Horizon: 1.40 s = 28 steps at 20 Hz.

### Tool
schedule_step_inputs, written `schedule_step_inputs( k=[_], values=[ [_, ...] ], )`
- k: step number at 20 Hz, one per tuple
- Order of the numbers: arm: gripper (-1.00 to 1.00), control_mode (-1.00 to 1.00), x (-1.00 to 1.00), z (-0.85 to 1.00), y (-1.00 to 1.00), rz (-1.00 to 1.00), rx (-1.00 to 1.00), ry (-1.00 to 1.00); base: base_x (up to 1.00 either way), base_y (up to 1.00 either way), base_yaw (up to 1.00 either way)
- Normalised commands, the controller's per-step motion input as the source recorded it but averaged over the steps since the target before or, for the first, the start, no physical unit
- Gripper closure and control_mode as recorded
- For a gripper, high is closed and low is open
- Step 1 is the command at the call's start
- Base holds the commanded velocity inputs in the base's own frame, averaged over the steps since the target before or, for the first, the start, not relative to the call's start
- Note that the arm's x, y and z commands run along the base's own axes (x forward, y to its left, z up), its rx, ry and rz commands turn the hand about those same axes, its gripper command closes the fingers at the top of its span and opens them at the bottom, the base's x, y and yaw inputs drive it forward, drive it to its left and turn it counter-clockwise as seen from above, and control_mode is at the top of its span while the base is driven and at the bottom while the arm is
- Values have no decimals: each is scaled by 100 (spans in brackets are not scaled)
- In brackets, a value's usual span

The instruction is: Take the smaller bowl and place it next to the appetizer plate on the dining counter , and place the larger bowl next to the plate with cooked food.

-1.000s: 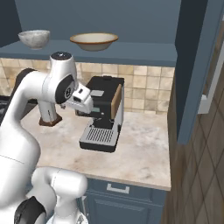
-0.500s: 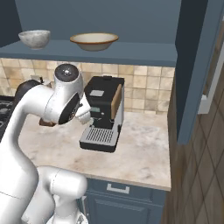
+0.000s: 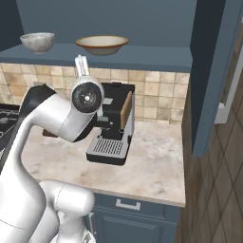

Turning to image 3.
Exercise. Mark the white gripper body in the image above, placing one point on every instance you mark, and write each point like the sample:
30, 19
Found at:
82, 66

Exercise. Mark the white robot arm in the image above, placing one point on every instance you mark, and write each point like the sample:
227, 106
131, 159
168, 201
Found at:
47, 114

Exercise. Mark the large beige brown-rimmed bowl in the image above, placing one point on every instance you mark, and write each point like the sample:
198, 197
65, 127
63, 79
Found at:
102, 44

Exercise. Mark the small grey marbled bowl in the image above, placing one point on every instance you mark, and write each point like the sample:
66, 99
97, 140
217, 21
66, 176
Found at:
37, 42

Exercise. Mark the black and silver coffee machine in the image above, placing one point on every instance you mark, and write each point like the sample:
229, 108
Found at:
115, 126

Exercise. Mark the black hob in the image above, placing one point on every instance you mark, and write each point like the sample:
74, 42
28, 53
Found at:
7, 121

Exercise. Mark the blue drawer front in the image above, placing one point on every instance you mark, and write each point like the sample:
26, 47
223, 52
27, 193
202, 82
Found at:
152, 209

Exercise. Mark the blue base cupboard door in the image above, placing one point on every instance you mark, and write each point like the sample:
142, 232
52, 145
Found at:
133, 231

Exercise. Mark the blue wall cupboard shelf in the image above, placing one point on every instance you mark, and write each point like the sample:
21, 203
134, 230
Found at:
142, 58

